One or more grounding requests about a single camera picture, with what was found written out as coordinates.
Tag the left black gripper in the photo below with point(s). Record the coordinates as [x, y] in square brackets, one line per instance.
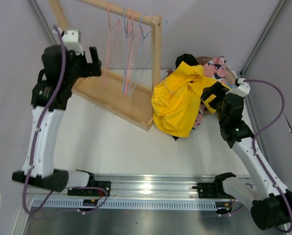
[90, 69]

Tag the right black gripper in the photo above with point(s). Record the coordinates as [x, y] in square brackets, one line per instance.
[220, 94]

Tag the pink patterned shorts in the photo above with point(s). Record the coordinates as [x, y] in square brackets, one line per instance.
[214, 68]

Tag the yellow shorts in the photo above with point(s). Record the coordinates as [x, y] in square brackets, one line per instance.
[176, 101]

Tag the black shorts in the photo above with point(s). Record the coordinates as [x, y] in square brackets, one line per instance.
[191, 61]

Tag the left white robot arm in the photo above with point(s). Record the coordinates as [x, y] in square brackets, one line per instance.
[62, 68]

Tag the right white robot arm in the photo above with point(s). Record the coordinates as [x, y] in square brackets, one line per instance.
[270, 203]

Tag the pink translucent plastic basin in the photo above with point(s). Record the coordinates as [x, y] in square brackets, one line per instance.
[230, 78]

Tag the wooden clothes rack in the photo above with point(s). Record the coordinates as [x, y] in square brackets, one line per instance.
[124, 96]

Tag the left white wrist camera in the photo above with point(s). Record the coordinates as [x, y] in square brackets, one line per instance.
[71, 39]

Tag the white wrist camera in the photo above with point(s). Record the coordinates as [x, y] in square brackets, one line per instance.
[71, 39]
[242, 88]

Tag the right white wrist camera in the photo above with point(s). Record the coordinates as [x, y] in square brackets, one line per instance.
[242, 88]

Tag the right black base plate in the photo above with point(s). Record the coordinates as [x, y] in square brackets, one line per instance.
[210, 191]

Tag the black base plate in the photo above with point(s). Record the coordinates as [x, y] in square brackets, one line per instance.
[106, 185]
[210, 191]

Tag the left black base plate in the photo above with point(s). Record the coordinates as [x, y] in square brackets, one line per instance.
[106, 185]

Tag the slotted cable duct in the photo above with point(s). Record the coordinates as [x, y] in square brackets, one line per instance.
[192, 205]

